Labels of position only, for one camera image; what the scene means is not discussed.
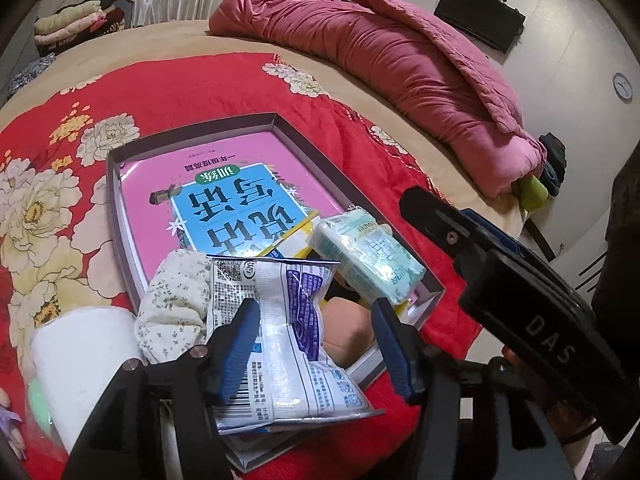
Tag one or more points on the small pale doll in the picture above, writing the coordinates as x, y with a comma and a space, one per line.
10, 410

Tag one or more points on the dark blue clothes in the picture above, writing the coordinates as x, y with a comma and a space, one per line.
552, 160

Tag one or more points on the pink quilt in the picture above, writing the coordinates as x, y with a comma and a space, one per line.
400, 70

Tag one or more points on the blue patterned cloth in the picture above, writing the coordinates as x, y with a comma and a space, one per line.
32, 72

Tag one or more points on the stack of folded clothes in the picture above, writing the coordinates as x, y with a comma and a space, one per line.
75, 22

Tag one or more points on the red floral blanket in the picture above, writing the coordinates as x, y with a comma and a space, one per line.
150, 90

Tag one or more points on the person's dark clothing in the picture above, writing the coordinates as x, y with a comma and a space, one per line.
625, 240

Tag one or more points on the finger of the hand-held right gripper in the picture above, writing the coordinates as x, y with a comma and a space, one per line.
492, 232
440, 220

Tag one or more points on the dark shallow cardboard box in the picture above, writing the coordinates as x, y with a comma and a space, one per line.
200, 127

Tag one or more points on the green pillow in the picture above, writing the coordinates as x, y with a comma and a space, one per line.
532, 192

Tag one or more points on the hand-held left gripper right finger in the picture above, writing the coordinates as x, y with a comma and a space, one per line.
397, 355

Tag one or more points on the round wall clock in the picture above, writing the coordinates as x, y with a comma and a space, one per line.
623, 85

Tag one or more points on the pink book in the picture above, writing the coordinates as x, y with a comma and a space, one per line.
225, 160

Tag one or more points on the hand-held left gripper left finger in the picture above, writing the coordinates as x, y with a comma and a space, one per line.
237, 355

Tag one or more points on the green white tissue pack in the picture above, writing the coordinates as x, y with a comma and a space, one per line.
370, 260

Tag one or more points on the white purple snack packet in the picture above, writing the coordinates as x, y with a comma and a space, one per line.
290, 350

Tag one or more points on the black wall television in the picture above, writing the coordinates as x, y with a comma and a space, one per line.
480, 15

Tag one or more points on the beige bed sheet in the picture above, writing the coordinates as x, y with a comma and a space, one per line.
150, 40

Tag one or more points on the white toilet paper roll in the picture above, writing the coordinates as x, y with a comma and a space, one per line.
85, 360

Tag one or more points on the white floral cloth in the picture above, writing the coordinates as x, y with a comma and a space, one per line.
170, 305

